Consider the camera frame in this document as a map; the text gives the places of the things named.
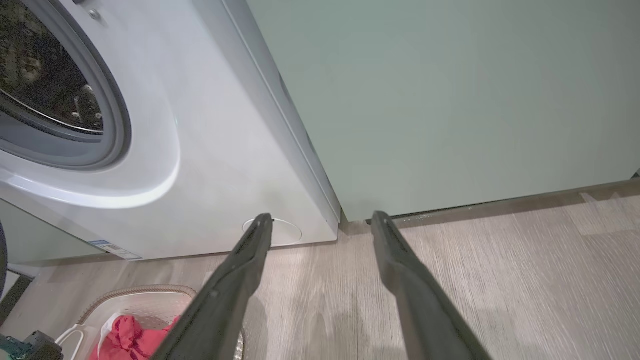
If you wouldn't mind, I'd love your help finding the red garment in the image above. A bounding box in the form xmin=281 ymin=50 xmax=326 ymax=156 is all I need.
xmin=89 ymin=315 xmax=181 ymax=360

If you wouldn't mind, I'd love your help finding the white garment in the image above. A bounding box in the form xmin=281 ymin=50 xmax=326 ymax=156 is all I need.
xmin=96 ymin=313 xmax=123 ymax=351

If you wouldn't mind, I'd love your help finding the pale green cabinet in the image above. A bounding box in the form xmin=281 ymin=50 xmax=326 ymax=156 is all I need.
xmin=245 ymin=0 xmax=640 ymax=222

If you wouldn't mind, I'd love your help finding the round white filter cover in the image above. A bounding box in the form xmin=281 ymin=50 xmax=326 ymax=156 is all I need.
xmin=242 ymin=217 xmax=303 ymax=247

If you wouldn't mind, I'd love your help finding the blue energy label sticker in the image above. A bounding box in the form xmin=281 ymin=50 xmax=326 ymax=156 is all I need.
xmin=89 ymin=239 xmax=143 ymax=261

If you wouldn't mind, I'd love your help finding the white front-load washing machine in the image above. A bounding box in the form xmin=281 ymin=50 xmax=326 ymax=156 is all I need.
xmin=0 ymin=0 xmax=342 ymax=262

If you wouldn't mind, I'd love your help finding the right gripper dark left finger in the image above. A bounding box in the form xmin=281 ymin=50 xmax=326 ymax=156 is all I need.
xmin=150 ymin=213 xmax=274 ymax=360

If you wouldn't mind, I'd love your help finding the washing machine drum opening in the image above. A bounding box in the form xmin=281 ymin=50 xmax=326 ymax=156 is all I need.
xmin=0 ymin=0 xmax=104 ymax=135

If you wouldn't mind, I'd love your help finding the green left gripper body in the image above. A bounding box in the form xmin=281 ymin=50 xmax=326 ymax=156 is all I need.
xmin=0 ymin=335 xmax=26 ymax=360

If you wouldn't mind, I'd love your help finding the cream perforated laundry basket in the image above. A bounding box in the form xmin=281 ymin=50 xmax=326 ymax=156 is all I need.
xmin=55 ymin=285 xmax=246 ymax=360

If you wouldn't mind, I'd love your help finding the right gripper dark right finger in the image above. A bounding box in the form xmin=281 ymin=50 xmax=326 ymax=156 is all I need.
xmin=371 ymin=210 xmax=493 ymax=360

